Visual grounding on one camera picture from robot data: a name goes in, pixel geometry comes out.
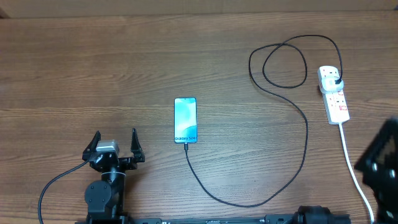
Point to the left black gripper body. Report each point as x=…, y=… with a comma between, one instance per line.
x=125, y=164

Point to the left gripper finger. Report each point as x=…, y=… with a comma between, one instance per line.
x=91, y=148
x=138, y=154

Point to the Galaxy smartphone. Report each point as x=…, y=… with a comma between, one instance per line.
x=185, y=121

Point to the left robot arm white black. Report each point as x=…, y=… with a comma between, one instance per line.
x=104, y=197

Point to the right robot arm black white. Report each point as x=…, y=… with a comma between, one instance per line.
x=378, y=165

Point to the white charger adapter plug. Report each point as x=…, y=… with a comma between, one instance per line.
x=330, y=85

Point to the white power strip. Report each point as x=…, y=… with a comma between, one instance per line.
x=335, y=103

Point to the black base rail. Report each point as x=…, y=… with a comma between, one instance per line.
x=267, y=219

